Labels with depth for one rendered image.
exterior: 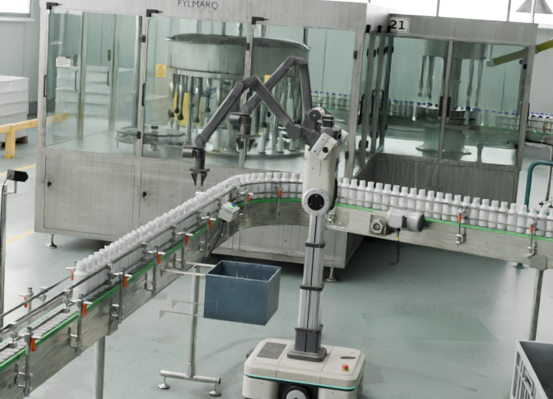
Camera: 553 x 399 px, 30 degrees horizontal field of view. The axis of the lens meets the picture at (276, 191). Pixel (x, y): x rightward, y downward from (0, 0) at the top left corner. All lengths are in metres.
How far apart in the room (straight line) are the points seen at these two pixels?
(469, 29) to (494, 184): 1.54
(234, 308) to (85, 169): 4.39
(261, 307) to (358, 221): 1.98
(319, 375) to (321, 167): 1.16
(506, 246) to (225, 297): 2.13
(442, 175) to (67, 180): 3.69
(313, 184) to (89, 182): 3.76
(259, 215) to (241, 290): 1.89
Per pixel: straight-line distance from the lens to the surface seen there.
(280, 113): 5.60
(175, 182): 8.91
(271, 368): 5.89
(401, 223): 6.50
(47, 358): 3.90
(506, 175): 10.41
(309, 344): 6.00
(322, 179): 5.74
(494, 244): 6.48
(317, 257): 5.88
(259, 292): 4.94
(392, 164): 10.44
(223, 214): 5.81
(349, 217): 6.83
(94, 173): 9.15
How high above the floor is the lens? 2.19
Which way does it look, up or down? 10 degrees down
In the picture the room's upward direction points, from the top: 4 degrees clockwise
